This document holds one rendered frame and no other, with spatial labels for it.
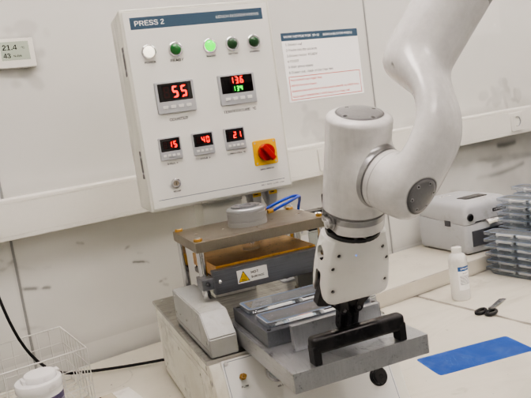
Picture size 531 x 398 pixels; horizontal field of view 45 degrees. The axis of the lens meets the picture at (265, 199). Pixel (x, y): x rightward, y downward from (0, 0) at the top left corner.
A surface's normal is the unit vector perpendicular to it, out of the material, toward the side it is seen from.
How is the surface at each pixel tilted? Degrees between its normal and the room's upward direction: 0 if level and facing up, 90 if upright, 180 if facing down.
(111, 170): 90
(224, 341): 90
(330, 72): 90
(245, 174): 90
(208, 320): 41
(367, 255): 108
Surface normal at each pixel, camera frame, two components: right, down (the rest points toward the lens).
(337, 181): -0.71, 0.32
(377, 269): 0.46, 0.38
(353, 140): -0.31, 0.42
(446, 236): -0.90, 0.19
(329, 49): 0.51, 0.04
